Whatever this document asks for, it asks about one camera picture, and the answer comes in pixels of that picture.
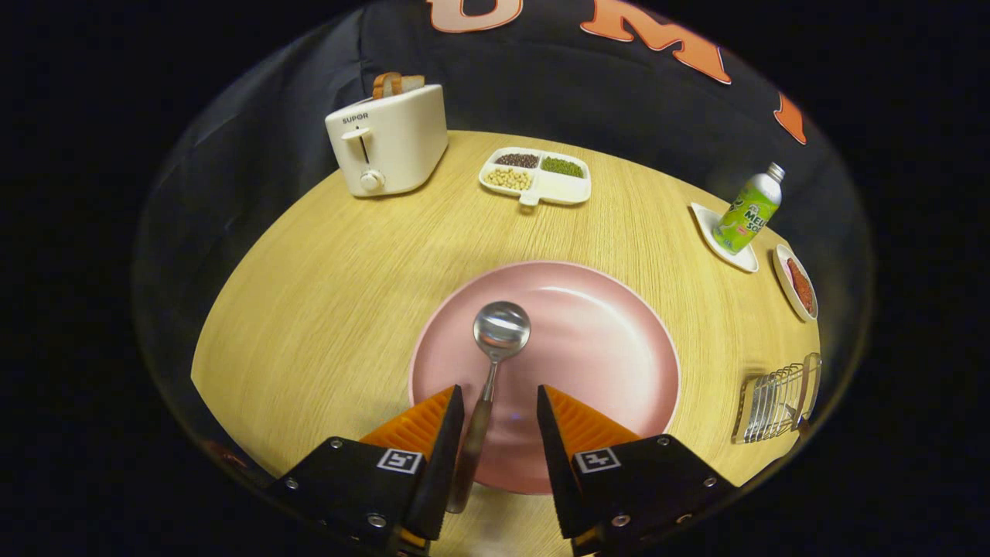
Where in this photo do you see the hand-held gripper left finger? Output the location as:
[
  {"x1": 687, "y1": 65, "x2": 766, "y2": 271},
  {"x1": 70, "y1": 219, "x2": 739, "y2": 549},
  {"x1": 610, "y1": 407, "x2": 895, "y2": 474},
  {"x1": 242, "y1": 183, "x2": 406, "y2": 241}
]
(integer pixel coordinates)
[{"x1": 267, "y1": 384, "x2": 466, "y2": 554}]

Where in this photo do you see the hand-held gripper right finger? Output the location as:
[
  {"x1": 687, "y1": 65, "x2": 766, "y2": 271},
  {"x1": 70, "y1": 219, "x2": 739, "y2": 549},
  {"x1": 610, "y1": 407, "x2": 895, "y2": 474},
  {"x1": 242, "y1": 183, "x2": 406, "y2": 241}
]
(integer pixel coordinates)
[{"x1": 537, "y1": 384, "x2": 736, "y2": 556}]

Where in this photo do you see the metal spoon with brown handle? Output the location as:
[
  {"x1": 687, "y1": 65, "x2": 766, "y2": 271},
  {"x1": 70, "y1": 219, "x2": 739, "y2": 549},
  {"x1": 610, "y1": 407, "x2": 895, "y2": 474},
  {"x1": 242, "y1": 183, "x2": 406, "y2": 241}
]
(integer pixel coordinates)
[{"x1": 446, "y1": 301, "x2": 532, "y2": 514}]

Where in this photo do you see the pink round plate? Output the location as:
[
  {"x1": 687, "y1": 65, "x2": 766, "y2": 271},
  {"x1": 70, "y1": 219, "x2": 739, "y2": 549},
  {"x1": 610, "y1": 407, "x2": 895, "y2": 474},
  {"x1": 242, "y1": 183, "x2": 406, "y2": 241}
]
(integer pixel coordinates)
[{"x1": 408, "y1": 261, "x2": 681, "y2": 496}]

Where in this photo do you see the white divided bean dish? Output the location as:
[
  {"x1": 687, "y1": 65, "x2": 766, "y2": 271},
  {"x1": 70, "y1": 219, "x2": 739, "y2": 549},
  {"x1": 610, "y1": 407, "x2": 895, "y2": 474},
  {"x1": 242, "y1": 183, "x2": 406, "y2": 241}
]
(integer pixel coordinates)
[{"x1": 478, "y1": 147, "x2": 592, "y2": 208}]

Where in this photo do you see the white square coaster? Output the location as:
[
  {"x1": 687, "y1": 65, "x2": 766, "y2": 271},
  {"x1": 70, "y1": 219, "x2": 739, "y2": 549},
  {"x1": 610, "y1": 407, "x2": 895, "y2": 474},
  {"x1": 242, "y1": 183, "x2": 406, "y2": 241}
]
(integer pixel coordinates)
[{"x1": 690, "y1": 202, "x2": 760, "y2": 274}]

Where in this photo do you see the white oval food plate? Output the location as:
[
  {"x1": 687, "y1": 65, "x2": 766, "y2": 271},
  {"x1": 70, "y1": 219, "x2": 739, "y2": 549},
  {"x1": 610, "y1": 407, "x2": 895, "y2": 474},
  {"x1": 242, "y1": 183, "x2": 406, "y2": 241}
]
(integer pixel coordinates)
[{"x1": 773, "y1": 244, "x2": 819, "y2": 323}]

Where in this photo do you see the brown meat steak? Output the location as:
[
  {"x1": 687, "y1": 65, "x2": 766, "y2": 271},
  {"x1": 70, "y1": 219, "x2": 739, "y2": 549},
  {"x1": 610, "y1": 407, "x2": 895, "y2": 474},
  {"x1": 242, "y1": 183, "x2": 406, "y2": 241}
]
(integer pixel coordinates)
[{"x1": 787, "y1": 259, "x2": 815, "y2": 314}]

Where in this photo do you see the green soda bottle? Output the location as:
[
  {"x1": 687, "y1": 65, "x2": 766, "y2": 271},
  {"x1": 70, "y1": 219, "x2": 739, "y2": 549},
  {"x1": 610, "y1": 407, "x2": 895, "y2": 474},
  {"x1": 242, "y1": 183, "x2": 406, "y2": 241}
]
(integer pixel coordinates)
[{"x1": 712, "y1": 162, "x2": 787, "y2": 255}]

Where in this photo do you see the cream white toaster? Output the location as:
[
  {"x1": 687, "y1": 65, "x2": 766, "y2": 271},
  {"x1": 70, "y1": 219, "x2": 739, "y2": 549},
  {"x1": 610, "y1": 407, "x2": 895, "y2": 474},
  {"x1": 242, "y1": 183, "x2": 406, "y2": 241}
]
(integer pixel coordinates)
[{"x1": 325, "y1": 84, "x2": 449, "y2": 198}]

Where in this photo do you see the bread slice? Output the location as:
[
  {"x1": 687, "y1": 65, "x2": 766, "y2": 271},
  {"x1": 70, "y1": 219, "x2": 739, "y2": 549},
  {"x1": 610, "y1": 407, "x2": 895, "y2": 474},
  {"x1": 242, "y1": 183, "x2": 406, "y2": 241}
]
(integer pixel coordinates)
[{"x1": 372, "y1": 72, "x2": 425, "y2": 100}]

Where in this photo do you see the metal wire cutlery basket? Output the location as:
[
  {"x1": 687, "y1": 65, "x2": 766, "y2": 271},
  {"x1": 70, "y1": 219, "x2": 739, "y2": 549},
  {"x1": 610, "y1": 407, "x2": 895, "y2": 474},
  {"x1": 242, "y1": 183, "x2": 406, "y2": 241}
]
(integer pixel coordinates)
[{"x1": 732, "y1": 353, "x2": 823, "y2": 445}]

